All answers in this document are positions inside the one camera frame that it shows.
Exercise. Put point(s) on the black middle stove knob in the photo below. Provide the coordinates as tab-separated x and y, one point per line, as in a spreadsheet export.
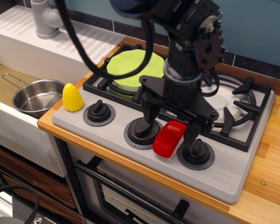
141	135

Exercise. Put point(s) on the black left burner grate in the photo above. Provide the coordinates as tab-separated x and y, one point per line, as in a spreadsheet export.
100	86

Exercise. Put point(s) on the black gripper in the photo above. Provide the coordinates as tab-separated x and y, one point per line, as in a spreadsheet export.
185	101

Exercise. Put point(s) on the black right stove knob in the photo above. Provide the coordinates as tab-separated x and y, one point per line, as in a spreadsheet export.
197	156

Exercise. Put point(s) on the black stove knob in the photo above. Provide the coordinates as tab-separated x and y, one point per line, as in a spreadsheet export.
197	156
99	114
141	135

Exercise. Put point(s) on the black burner grate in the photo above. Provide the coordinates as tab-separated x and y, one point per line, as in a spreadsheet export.
253	98
100	86

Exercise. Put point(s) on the grey toy stove top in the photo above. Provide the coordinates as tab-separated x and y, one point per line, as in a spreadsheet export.
224	179

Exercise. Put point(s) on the yellow toy corn cob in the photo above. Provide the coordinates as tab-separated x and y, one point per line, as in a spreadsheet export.
72	99

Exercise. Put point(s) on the steel saucepan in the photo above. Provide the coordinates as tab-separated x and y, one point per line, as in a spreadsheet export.
35	98

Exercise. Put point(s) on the black oven door handle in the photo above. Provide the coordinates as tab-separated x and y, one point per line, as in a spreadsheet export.
90	169

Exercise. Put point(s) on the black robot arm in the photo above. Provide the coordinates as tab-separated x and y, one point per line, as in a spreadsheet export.
196	47

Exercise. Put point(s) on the wooden drawer front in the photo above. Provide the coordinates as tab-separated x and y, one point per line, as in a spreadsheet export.
54	193

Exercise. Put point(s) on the red salmon sushi toy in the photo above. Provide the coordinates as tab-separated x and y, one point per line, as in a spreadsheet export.
169	139

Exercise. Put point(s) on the white right burner cap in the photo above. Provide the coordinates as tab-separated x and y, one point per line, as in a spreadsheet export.
224	98

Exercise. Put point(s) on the black right burner grate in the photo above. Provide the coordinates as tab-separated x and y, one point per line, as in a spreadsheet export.
253	98

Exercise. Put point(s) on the light green plate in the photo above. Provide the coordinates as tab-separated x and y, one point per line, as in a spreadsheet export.
128	61

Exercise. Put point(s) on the grey toy faucet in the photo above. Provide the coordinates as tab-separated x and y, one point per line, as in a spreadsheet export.
47	20

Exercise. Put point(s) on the white toy sink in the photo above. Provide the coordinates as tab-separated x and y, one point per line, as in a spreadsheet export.
28	57

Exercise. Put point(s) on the black left stove knob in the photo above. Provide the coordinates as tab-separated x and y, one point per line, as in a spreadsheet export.
99	114

